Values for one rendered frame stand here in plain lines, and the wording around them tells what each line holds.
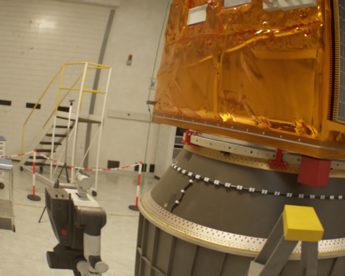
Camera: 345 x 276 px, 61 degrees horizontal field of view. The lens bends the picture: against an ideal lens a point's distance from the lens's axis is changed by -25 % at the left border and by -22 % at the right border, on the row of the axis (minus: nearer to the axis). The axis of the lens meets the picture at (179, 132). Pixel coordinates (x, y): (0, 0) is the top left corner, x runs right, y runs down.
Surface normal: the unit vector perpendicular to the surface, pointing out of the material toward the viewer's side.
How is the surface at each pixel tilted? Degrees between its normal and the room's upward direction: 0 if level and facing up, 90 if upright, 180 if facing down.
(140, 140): 90
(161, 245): 90
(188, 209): 62
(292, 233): 90
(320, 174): 90
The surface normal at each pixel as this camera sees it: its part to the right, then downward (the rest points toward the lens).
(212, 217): -0.50, -0.51
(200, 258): -0.62, -0.05
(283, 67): -0.87, -0.13
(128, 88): 0.49, 0.11
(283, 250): -0.24, -0.04
